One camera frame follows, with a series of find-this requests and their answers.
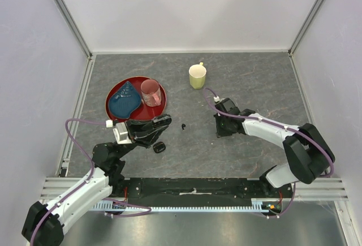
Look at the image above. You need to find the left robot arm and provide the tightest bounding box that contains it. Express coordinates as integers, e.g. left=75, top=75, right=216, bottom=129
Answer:
left=21, top=114, right=172, bottom=245

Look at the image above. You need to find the yellow ceramic mug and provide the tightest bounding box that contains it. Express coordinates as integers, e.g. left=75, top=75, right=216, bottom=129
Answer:
left=188, top=62, right=207, bottom=89

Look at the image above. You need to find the right aluminium frame post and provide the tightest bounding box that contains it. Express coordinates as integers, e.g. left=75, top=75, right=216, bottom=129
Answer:
left=287, top=0, right=340, bottom=57

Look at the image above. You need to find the left aluminium frame post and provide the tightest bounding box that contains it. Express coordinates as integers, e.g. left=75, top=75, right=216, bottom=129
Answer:
left=38, top=0, right=94, bottom=60

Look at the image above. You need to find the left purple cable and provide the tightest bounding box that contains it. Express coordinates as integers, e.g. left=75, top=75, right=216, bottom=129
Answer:
left=29, top=118, right=113, bottom=246

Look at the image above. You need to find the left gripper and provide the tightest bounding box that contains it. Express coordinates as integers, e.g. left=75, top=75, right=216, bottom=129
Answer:
left=116, top=117, right=169, bottom=159

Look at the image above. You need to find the blue teardrop plate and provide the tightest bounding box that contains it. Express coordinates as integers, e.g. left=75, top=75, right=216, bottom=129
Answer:
left=107, top=81, right=141, bottom=119

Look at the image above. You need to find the red round tray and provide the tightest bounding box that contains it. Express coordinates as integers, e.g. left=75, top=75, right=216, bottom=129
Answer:
left=105, top=76, right=167, bottom=122

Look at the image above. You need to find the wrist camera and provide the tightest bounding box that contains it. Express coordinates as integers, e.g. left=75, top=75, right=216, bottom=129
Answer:
left=215, top=98, right=235, bottom=113
left=113, top=122, right=132, bottom=145

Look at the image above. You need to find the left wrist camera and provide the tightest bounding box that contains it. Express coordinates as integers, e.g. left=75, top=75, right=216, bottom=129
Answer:
left=113, top=122, right=132, bottom=145

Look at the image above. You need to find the slotted cable duct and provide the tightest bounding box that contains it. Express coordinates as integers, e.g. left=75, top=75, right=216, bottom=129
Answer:
left=90, top=200, right=282, bottom=213

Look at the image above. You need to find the black charging case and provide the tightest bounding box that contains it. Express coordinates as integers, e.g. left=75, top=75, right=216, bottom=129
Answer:
left=152, top=114, right=172, bottom=127
left=153, top=141, right=166, bottom=153

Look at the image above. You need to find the pink glass mug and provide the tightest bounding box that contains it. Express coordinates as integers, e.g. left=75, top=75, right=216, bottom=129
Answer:
left=141, top=79, right=162, bottom=107

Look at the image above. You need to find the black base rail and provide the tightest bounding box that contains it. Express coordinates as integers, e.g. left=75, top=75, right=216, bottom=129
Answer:
left=121, top=176, right=272, bottom=208

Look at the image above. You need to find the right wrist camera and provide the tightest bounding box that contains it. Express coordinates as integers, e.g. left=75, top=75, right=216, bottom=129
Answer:
left=215, top=98, right=235, bottom=113

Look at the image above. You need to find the purple cable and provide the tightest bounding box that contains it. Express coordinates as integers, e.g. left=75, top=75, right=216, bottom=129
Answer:
left=203, top=87, right=336, bottom=178
left=29, top=118, right=113, bottom=246

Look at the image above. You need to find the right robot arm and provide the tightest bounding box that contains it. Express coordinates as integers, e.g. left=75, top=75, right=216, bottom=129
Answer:
left=214, top=96, right=335, bottom=197

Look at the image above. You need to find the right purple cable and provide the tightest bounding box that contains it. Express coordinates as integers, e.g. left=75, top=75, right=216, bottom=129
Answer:
left=203, top=87, right=336, bottom=178

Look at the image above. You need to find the aluminium frame post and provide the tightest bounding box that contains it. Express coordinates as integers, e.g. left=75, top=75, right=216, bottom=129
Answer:
left=287, top=0, right=340, bottom=57
left=38, top=0, right=94, bottom=60

